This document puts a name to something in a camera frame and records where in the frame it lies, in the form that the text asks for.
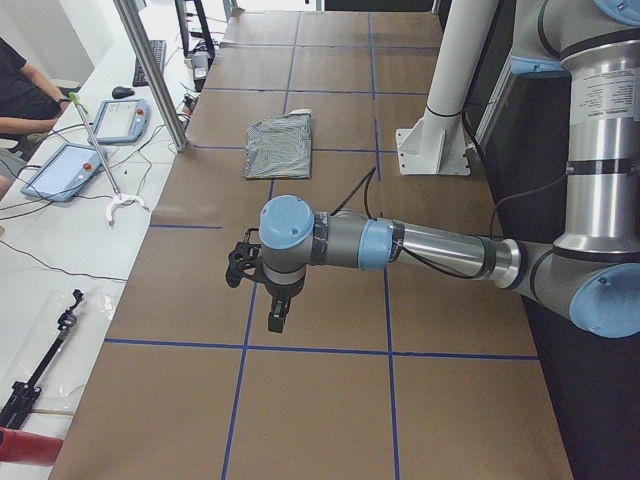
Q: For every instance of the black computer mouse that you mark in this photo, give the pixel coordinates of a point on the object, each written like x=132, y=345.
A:
x=121, y=92

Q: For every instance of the red cylinder object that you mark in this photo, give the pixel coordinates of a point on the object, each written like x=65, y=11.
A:
x=22, y=447

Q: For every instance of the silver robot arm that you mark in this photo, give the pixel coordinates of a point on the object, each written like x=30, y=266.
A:
x=590, y=273

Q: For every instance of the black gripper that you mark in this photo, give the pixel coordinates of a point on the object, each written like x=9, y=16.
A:
x=282, y=290

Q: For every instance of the blue teach pendant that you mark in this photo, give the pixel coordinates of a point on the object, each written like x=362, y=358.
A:
x=121, y=121
x=64, y=174

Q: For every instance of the blue white striped polo shirt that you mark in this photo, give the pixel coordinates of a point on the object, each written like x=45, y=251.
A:
x=280, y=147

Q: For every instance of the upper blue teach pendant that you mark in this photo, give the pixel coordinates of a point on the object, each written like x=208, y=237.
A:
x=121, y=121

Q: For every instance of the wrist black camera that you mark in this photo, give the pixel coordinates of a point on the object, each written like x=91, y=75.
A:
x=245, y=262

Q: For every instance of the metal rod with hook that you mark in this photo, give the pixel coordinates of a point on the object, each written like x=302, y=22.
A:
x=119, y=198

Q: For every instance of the seated person in black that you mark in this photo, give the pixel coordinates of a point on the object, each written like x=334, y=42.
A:
x=30, y=102

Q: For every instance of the lower blue teach pendant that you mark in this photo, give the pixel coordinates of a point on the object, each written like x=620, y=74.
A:
x=64, y=174

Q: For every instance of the aluminium frame post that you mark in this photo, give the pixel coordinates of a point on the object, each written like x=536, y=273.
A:
x=141, y=45

